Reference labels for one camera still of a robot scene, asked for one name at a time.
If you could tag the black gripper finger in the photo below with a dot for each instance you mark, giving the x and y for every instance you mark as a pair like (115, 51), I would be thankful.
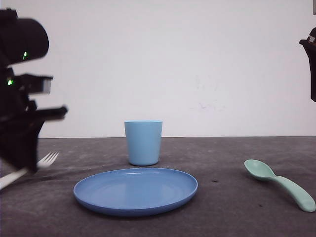
(309, 46)

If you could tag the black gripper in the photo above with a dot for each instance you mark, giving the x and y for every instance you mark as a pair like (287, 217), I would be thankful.
(20, 122)

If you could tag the white plastic fork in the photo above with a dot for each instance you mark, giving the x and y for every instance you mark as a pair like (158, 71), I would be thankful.
(45, 162)

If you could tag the light blue plastic cup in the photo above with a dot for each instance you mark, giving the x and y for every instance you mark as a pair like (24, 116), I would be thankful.
(143, 141)

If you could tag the mint green plastic spoon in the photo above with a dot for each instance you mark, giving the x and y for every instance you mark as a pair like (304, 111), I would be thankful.
(262, 172)

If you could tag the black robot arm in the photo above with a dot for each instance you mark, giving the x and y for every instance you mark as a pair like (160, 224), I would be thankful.
(22, 40)

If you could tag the blue plastic plate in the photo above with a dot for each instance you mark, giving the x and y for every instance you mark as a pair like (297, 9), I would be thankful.
(136, 192)

